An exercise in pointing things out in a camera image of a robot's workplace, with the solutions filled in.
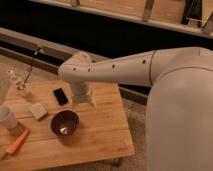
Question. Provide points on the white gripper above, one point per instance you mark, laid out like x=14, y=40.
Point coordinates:
x=81, y=93

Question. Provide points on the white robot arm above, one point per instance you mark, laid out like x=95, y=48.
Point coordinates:
x=179, y=112

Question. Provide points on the white ceramic cup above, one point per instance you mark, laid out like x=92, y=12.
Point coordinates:
x=7, y=118

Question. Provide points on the black rectangular block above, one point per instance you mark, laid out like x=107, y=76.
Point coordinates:
x=60, y=96

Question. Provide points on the dark purple bowl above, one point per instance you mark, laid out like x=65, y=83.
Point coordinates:
x=64, y=123

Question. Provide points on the clear glass bottle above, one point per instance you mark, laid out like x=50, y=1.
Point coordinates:
x=18, y=82

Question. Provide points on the brown coaster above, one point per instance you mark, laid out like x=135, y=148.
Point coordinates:
x=17, y=130

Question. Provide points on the orange carrot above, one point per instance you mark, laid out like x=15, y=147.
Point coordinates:
x=16, y=144

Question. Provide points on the metal rail beam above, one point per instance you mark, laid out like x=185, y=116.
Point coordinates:
x=44, y=54

